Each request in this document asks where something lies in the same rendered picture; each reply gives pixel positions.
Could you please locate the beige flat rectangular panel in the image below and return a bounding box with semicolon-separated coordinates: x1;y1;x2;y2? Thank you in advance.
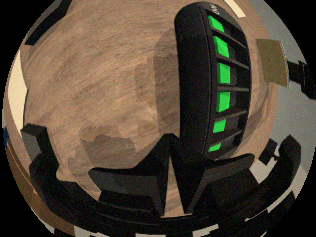
8;49;29;137

